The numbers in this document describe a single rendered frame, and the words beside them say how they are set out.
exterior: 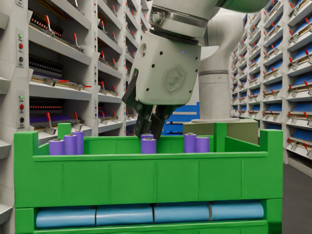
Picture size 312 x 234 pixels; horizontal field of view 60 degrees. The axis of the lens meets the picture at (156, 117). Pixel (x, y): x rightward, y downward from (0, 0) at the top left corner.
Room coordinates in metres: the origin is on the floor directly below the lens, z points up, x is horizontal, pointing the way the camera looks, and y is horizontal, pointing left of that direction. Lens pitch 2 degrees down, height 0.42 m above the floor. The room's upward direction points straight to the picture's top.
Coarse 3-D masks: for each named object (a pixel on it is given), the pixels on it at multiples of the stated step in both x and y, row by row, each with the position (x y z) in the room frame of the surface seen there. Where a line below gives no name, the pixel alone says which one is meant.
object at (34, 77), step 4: (32, 76) 1.05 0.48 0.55; (36, 76) 1.07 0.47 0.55; (40, 76) 1.10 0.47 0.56; (36, 80) 1.05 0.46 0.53; (40, 80) 1.11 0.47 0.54; (44, 80) 1.13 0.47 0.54; (56, 80) 1.23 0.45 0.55; (60, 84) 1.24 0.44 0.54; (64, 84) 1.30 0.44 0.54; (68, 84) 1.35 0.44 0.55; (80, 84) 1.52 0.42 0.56
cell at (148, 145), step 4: (144, 140) 0.33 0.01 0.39; (148, 140) 0.33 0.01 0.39; (152, 140) 0.33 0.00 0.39; (144, 144) 0.33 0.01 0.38; (148, 144) 0.33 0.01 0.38; (152, 144) 0.33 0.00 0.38; (144, 148) 0.33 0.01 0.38; (148, 148) 0.33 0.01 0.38; (152, 148) 0.33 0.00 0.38; (144, 152) 0.33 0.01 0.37; (148, 152) 0.33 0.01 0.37; (152, 152) 0.33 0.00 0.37
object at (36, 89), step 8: (32, 72) 0.94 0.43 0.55; (48, 72) 1.40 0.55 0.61; (72, 80) 1.56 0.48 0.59; (80, 80) 1.55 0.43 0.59; (32, 88) 0.98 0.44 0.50; (40, 88) 1.02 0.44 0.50; (48, 88) 1.08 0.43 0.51; (56, 88) 1.14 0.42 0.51; (64, 88) 1.23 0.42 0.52; (88, 88) 1.54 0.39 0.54; (40, 96) 1.04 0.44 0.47; (48, 96) 1.10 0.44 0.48; (56, 96) 1.16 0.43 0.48; (64, 96) 1.23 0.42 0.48; (72, 96) 1.31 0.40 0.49; (80, 96) 1.40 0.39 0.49; (88, 96) 1.51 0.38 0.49
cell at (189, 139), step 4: (184, 136) 0.40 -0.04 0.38; (188, 136) 0.39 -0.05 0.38; (192, 136) 0.39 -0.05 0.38; (184, 140) 0.40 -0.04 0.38; (188, 140) 0.39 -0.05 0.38; (192, 140) 0.39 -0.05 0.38; (184, 144) 0.40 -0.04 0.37; (188, 144) 0.39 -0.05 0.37; (192, 144) 0.39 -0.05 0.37; (184, 148) 0.40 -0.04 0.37; (188, 148) 0.39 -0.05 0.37; (192, 148) 0.39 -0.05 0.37; (184, 152) 0.40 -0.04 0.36; (188, 152) 0.39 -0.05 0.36; (192, 152) 0.39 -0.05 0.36
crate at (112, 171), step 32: (64, 128) 0.46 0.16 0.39; (224, 128) 0.49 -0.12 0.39; (32, 160) 0.28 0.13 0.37; (64, 160) 0.29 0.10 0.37; (96, 160) 0.29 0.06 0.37; (128, 160) 0.29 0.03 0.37; (160, 160) 0.30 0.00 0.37; (192, 160) 0.30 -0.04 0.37; (224, 160) 0.31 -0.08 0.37; (256, 160) 0.31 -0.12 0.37; (32, 192) 0.28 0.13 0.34; (64, 192) 0.29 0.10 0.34; (96, 192) 0.29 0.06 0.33; (128, 192) 0.29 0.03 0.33; (160, 192) 0.30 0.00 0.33; (192, 192) 0.30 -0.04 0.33; (224, 192) 0.31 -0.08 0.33; (256, 192) 0.31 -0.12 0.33
